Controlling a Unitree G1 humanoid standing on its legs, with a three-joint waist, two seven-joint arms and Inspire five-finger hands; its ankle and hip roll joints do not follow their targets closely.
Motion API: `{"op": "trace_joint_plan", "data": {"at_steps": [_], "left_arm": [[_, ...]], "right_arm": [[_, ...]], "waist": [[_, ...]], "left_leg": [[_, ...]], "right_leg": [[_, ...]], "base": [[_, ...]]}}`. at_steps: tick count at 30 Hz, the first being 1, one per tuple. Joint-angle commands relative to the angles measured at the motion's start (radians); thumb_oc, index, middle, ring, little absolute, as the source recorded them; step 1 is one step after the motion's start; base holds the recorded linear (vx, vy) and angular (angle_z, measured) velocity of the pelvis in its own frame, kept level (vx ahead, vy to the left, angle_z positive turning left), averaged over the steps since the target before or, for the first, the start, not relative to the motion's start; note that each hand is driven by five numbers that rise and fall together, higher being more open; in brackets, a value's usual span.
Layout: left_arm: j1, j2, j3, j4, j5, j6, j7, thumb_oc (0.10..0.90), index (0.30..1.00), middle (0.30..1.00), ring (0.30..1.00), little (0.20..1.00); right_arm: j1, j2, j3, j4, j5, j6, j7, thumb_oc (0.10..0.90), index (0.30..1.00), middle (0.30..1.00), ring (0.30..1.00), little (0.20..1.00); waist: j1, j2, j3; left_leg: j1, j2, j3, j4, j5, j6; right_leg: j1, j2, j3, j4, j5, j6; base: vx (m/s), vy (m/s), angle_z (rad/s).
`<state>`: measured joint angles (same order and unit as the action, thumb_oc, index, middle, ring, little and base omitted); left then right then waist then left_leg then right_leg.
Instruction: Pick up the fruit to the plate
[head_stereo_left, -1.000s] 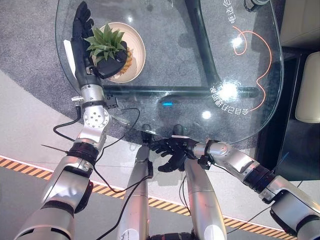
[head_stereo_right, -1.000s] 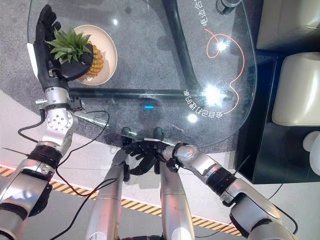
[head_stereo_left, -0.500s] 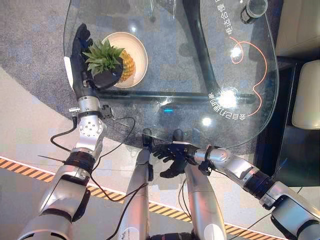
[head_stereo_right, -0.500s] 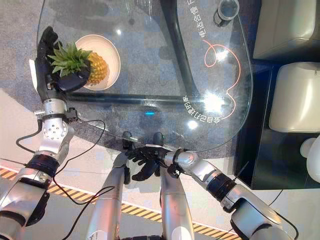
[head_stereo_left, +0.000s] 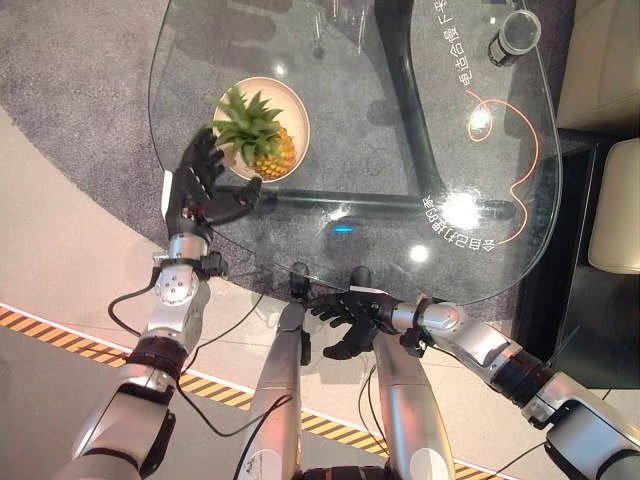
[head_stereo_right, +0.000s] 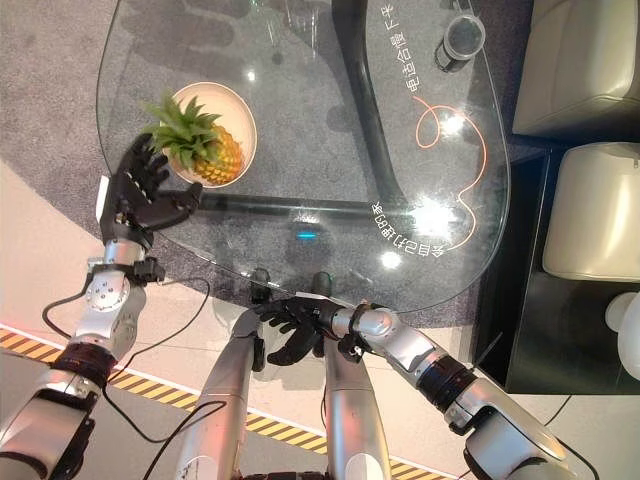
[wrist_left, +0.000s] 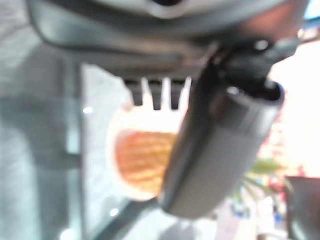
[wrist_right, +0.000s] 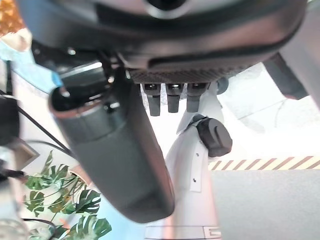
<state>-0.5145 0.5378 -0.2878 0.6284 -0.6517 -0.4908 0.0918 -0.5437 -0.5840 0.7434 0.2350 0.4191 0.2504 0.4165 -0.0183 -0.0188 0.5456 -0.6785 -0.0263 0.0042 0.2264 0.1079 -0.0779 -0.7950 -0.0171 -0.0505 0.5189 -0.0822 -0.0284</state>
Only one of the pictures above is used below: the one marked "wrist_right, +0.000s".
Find green monstera plant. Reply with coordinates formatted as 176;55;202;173
23;149;113;240

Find silver robot leg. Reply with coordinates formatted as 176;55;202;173
144;76;234;240

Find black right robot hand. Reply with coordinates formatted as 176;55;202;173
16;0;309;224

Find light blue cloth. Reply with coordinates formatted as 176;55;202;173
0;39;64;92

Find orange textured object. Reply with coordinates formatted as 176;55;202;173
0;0;25;38

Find grey metal post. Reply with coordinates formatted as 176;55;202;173
262;0;320;112

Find black box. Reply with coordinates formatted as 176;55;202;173
0;96;21;147

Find thin black cable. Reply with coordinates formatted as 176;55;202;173
16;107;77;157

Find black looped cable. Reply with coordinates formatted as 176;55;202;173
21;217;59;240

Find yellow red striped tape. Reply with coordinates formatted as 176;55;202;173
208;155;320;172

